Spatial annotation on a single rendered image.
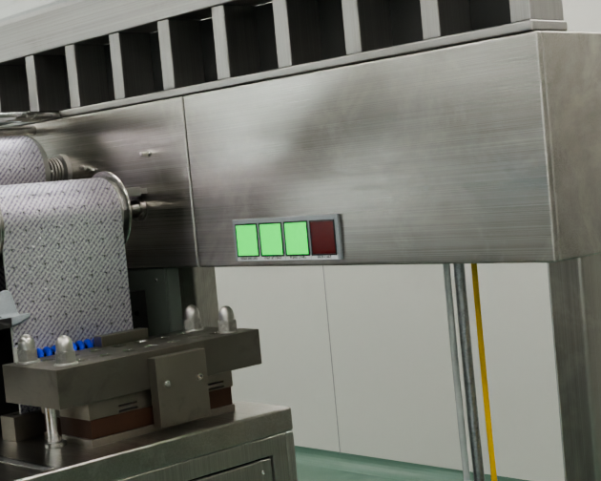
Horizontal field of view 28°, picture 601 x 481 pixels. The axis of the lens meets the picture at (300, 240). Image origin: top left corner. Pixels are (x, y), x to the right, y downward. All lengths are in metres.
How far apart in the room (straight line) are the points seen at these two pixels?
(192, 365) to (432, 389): 3.04
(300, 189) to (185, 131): 0.30
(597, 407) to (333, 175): 0.52
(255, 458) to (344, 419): 3.32
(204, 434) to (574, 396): 0.57
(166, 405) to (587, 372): 0.65
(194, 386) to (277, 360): 3.62
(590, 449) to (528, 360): 2.79
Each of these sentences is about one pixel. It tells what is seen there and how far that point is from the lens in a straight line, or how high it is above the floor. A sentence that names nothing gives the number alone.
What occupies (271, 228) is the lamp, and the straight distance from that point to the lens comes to 1.93.
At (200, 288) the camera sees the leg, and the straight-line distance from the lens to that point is 2.38.
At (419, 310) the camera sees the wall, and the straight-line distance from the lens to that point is 4.88.
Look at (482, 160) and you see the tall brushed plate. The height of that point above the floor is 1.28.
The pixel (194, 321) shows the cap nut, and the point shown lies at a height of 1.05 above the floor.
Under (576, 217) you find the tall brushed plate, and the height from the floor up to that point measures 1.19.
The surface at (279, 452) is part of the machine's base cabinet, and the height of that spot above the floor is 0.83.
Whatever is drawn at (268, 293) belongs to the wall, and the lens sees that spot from 5.52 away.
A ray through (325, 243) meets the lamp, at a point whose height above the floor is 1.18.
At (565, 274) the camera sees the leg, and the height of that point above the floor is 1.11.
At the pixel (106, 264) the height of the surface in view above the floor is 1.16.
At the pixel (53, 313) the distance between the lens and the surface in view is 2.04.
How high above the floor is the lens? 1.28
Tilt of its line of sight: 3 degrees down
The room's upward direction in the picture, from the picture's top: 5 degrees counter-clockwise
